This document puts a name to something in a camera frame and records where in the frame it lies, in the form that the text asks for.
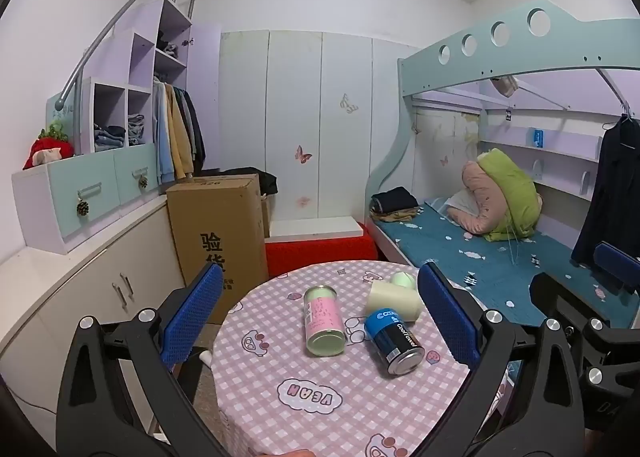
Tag purple stair shelf unit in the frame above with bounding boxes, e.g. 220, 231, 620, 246
90, 0, 222, 154

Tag dark hanging jacket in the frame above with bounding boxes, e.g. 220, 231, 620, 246
181, 89, 207, 174

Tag folded dark clothes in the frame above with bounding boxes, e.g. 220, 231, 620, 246
370, 187, 426, 224

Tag pink quilt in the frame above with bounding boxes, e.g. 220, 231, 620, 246
446, 160, 544, 238

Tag dark clothes pile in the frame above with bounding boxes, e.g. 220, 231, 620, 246
156, 31, 180, 58

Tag red strawberry plush toy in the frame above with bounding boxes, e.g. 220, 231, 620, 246
22, 121, 76, 170

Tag round table, pink checkered cloth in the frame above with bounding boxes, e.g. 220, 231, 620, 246
211, 259, 507, 457

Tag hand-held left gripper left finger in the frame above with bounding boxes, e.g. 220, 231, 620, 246
56, 263, 236, 457

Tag pink and green cup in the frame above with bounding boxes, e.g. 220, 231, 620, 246
303, 285, 348, 358

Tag dark navy hanging coat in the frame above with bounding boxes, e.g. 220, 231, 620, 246
571, 114, 640, 271

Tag folded jeans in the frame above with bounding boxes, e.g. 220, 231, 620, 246
94, 124, 126, 152
127, 114, 146, 146

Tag teal bunk bed frame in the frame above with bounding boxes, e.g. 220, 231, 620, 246
364, 0, 640, 333

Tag black cloth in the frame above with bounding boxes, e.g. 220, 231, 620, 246
220, 167, 279, 196

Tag tall cardboard box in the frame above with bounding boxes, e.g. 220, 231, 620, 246
165, 174, 271, 325

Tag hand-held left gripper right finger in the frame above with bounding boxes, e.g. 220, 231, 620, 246
410, 262, 587, 457

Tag light blue hanging shirt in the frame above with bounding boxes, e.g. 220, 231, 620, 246
152, 79, 175, 186

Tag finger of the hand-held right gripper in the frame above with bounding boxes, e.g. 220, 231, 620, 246
594, 241, 640, 294
529, 272, 640, 388

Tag teal drawer cabinet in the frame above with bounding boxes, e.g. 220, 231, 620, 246
11, 143, 167, 256

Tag cream cup with green lid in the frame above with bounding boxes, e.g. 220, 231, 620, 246
364, 271, 422, 324

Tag white low cabinet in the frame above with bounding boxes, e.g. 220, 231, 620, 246
0, 192, 187, 438

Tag green quilt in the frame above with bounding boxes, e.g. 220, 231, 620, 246
477, 148, 542, 242

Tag white board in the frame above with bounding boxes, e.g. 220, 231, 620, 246
269, 217, 365, 240

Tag grey hanging pouch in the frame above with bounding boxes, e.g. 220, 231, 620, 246
490, 76, 519, 98

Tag blue printed bed sheet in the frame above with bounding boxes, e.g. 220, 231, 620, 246
372, 197, 640, 331

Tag blue and black can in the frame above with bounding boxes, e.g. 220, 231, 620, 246
363, 308, 426, 379

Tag white wardrobe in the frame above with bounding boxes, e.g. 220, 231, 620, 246
217, 29, 422, 238

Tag yellow hanging jacket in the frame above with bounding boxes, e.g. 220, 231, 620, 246
165, 84, 196, 180

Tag white pillow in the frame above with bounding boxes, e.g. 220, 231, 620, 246
446, 189, 482, 218

